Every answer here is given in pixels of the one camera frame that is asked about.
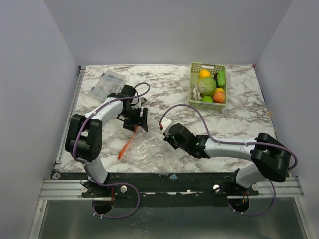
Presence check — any grey oyster mushroom toy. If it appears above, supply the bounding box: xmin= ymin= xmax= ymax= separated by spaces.
xmin=190 ymin=83 xmax=202 ymax=101

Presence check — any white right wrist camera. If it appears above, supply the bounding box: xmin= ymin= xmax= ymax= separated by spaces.
xmin=159 ymin=117 xmax=172 ymax=131

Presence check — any green cabbage toy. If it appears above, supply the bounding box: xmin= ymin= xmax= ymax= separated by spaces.
xmin=198 ymin=77 xmax=217 ymax=95

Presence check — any peach toy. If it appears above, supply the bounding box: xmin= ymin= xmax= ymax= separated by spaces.
xmin=213 ymin=91 xmax=226 ymax=104

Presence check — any green cucumber toy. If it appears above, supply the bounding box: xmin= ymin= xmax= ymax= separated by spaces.
xmin=217 ymin=70 xmax=226 ymax=88

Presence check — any small bright green vegetable toy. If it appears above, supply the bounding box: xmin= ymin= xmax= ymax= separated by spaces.
xmin=202 ymin=96 xmax=214 ymax=103

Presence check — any aluminium frame rail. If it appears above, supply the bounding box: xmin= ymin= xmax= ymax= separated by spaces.
xmin=39 ymin=177 xmax=304 ymax=200

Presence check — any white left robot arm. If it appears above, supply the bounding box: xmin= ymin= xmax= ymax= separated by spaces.
xmin=65 ymin=82 xmax=150 ymax=197

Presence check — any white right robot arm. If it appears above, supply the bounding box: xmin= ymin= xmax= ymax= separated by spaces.
xmin=159 ymin=122 xmax=292 ymax=195

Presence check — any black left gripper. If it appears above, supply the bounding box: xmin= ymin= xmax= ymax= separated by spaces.
xmin=121 ymin=106 xmax=148 ymax=133

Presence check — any clear plastic organizer box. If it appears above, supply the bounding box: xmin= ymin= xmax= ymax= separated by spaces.
xmin=91 ymin=70 xmax=126 ymax=101

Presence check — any yellow round fruit toy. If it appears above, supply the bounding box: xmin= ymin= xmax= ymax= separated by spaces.
xmin=199 ymin=69 xmax=211 ymax=78

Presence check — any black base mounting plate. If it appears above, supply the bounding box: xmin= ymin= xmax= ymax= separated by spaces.
xmin=51 ymin=173 xmax=264 ymax=211

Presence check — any pale green perforated basket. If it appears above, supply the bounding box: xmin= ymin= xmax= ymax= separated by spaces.
xmin=188 ymin=62 xmax=227 ymax=111

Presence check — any clear zip bag orange zipper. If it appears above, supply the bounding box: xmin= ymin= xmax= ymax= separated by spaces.
xmin=118 ymin=123 xmax=184 ymax=175

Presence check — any yellow banana toy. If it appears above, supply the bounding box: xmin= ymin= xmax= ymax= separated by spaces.
xmin=214 ymin=88 xmax=224 ymax=93

